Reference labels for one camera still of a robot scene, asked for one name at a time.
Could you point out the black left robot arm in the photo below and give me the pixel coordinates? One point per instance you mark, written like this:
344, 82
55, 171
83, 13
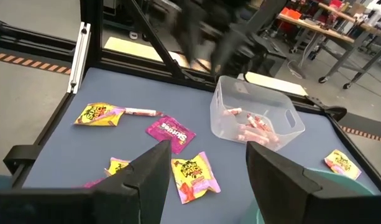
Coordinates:
261, 53

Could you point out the clear plastic bin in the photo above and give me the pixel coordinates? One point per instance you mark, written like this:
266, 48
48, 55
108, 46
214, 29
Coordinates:
280, 102

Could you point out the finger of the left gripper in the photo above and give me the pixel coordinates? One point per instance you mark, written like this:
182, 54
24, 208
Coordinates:
226, 53
190, 37

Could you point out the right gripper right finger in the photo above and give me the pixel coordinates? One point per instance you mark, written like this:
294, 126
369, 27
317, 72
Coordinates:
271, 180

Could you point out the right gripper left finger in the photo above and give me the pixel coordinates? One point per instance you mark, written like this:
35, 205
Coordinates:
149, 174

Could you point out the teal plastic bin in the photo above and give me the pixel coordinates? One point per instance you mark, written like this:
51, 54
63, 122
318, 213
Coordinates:
342, 183

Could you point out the wooden side board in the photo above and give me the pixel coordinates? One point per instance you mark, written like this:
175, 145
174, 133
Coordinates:
137, 49

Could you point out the black frame strut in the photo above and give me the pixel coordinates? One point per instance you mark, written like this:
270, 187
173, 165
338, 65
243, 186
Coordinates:
157, 43

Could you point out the pink white candy roll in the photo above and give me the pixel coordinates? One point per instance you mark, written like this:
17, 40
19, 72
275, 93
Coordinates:
252, 133
255, 120
269, 132
142, 112
234, 111
249, 140

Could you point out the orange crate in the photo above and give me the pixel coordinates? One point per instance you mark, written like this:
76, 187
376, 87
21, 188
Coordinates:
291, 14

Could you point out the black corner bracket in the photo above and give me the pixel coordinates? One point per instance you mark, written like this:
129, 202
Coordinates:
333, 111

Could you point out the wooden workbench on casters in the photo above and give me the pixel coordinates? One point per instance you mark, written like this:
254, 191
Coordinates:
314, 28

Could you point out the silver aluminium bracket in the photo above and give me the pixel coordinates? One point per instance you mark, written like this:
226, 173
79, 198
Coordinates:
79, 56

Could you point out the purple Skittles candy packet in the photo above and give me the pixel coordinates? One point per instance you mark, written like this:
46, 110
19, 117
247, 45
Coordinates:
171, 133
95, 183

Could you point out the yellow Sour Patch candy packet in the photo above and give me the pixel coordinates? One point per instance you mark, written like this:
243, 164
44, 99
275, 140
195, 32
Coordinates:
193, 177
342, 164
97, 114
115, 166

